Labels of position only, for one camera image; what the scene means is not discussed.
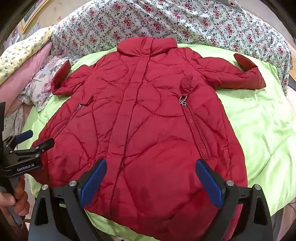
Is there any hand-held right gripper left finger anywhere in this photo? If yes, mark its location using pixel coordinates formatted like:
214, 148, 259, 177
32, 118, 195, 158
29, 158, 109, 241

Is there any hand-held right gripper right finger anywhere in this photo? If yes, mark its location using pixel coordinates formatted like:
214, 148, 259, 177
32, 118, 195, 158
195, 159, 274, 241

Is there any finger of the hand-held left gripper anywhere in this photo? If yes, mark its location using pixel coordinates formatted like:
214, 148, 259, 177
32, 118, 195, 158
3, 130, 33, 149
10, 138, 55, 158

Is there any red quilted puffer jacket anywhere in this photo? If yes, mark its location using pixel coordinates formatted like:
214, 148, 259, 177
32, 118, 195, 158
31, 37, 266, 241

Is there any person's left hand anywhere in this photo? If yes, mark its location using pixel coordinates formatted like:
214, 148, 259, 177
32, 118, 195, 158
0, 178, 29, 224

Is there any pale floral ruffled pillowcase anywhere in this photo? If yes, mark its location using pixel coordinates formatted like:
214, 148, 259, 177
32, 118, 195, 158
18, 54, 74, 112

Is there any pink pillow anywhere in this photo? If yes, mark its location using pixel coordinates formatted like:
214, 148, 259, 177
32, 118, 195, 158
0, 43, 52, 112

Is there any light green bed sheet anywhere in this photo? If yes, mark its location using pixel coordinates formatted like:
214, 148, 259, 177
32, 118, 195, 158
24, 44, 296, 241

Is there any yellow floral pillow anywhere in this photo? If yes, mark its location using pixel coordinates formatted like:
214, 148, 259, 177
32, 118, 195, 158
0, 26, 53, 79

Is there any dark object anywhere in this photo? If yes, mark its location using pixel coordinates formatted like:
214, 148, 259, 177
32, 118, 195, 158
288, 70, 296, 93

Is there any rose print floral duvet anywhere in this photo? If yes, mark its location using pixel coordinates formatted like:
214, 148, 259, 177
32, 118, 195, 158
50, 0, 292, 95

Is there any grey spotted cloth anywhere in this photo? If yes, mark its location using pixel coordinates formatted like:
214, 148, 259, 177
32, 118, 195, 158
228, 0, 243, 13

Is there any gold picture frame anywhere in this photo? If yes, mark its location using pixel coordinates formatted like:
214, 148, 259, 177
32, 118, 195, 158
20, 0, 52, 33

